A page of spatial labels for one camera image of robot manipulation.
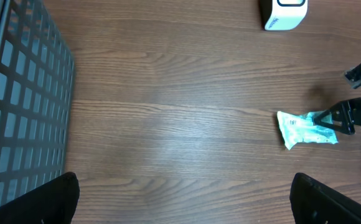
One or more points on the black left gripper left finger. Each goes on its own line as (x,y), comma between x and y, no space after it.
(53,202)

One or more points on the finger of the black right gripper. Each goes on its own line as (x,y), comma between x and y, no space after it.
(338,118)
(353,76)

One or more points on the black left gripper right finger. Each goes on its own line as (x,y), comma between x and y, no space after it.
(314,202)

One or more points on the mint green wipes packet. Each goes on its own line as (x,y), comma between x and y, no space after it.
(301,129)

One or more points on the white barcode scanner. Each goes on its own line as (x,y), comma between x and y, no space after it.
(280,15)

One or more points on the grey plastic shopping basket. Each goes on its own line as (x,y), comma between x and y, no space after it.
(37,76)

